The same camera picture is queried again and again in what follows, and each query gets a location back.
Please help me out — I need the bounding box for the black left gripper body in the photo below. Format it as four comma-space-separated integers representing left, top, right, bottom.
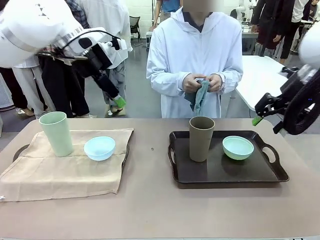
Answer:
79, 47, 114, 78

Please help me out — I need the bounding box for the light blue bowl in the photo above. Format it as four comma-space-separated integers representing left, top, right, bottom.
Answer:
83, 136, 116, 162

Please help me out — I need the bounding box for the mint green bowl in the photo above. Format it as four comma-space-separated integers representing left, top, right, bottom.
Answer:
222, 135, 255, 161

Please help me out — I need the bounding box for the black office chair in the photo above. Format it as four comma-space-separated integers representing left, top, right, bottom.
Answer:
129, 15, 142, 40

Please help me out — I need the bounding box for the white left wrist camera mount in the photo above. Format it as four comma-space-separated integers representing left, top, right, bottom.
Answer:
98, 37, 129, 70

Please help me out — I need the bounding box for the person right forearm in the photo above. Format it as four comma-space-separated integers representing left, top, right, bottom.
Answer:
146, 66, 186, 98

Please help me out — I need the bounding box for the black right arm cable loop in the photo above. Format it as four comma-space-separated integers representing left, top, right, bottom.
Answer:
273, 74, 320, 136

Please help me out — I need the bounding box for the bystander in dark trousers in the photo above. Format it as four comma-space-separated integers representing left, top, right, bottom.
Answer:
37, 49, 91, 119

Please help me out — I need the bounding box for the brown tall cup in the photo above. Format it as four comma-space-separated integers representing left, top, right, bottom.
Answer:
188, 115, 216, 163

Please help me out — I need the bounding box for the white background table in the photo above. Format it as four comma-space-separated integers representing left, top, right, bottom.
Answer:
234, 54, 290, 111

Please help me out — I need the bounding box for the person white hooded jacket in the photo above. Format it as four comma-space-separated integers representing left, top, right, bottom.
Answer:
146, 6, 244, 119

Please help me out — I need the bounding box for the beige cloth mat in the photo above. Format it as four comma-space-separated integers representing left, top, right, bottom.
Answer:
0, 128, 135, 203

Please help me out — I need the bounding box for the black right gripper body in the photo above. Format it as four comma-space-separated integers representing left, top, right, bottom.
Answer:
280, 66, 310, 101

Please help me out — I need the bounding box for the person left forearm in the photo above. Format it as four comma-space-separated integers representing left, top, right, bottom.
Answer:
219, 66, 244, 95

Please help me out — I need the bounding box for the person right hand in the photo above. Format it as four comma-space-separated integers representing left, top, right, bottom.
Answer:
181, 73, 205, 93

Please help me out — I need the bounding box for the teal cloth mat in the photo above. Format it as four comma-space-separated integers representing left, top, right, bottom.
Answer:
184, 79, 211, 118

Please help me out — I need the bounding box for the dark brown handled tray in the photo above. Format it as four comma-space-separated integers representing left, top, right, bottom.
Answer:
11, 144, 131, 174
167, 130, 290, 185

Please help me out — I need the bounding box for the light green tall cup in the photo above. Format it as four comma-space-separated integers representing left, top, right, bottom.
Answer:
39, 111, 75, 158

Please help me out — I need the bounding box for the bystander in blue shirt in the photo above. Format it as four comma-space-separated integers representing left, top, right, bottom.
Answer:
152, 0, 181, 27

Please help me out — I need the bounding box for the person left hand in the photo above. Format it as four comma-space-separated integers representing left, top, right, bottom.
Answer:
205, 73, 224, 93

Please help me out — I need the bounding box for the bystander in black clothes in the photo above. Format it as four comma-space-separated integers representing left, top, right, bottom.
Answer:
250, 0, 305, 65

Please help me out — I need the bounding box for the bystander in white shirt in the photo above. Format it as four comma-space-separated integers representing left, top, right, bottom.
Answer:
74, 0, 134, 113

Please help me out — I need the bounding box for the bystander in grey trousers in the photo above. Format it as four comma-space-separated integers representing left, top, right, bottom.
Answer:
11, 63, 52, 119

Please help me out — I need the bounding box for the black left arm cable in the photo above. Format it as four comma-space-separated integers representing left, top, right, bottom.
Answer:
53, 29, 121, 61

